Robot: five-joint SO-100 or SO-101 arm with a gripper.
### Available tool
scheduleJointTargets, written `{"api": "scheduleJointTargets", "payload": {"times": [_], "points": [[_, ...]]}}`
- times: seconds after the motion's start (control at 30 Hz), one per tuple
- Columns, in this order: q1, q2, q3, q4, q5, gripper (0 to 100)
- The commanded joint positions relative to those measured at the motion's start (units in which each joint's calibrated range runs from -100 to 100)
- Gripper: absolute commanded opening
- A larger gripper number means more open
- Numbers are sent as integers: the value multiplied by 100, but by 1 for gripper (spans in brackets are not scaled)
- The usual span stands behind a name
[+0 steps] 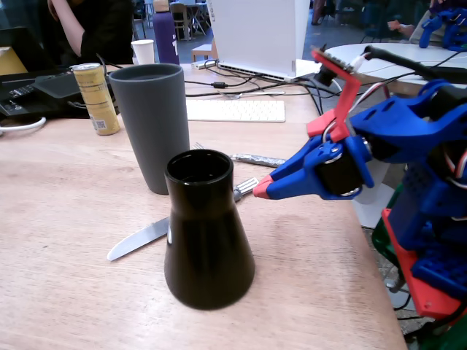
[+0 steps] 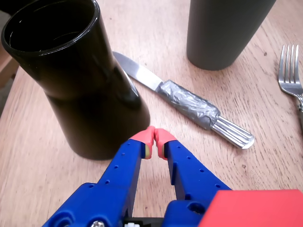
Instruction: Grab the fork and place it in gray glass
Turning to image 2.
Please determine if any silver fork with gray tape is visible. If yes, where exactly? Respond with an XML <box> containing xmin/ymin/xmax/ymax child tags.
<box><xmin>277</xmin><ymin>44</ymin><xmax>303</xmax><ymax>133</ymax></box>

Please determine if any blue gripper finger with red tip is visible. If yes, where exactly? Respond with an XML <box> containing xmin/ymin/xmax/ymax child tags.
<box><xmin>154</xmin><ymin>128</ymin><xmax>232</xmax><ymax>227</ymax></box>
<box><xmin>42</xmin><ymin>126</ymin><xmax>156</xmax><ymax>227</ymax></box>

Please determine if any silver knife with gray tape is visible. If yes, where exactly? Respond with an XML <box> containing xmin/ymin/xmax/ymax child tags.
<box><xmin>112</xmin><ymin>51</ymin><xmax>255</xmax><ymax>150</ymax></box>

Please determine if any black glass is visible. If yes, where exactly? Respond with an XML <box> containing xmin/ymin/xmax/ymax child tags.
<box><xmin>1</xmin><ymin>0</ymin><xmax>152</xmax><ymax>161</ymax></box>

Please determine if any gray glass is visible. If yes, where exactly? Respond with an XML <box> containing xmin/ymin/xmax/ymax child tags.
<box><xmin>186</xmin><ymin>0</ymin><xmax>277</xmax><ymax>71</ymax></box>

